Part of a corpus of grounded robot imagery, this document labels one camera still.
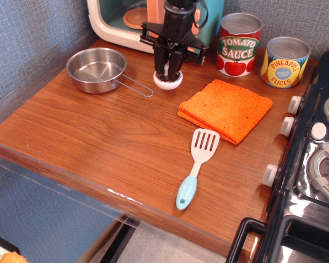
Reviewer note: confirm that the pineapple slices can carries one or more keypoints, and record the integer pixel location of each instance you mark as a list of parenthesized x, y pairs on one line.
[(284, 62)]

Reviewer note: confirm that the tomato sauce can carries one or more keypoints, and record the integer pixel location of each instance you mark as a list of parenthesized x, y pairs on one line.
[(238, 43)]

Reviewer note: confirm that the black toy stove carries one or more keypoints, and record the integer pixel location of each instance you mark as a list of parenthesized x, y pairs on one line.
[(297, 226)]

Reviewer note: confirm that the orange cloth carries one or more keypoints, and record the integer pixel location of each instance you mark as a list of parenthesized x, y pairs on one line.
[(227, 109)]

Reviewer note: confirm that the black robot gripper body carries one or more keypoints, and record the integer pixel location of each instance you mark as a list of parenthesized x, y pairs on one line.
[(176, 30)]

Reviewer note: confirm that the orange microwave plate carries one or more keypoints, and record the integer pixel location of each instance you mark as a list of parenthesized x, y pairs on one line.
[(134, 17)]

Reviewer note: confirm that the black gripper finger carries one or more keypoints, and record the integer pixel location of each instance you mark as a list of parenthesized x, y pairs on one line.
[(176, 60), (161, 56)]

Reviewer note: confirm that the teal toy microwave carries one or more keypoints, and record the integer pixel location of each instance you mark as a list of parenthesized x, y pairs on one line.
[(106, 18)]

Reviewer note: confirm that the white spatula teal handle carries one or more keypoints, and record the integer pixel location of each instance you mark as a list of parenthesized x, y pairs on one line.
[(203, 146)]

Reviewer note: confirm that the small steel pan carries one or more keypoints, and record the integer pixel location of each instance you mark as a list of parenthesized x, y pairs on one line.
[(101, 70)]

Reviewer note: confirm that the white drain cover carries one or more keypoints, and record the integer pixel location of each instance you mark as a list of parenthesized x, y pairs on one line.
[(166, 84)]

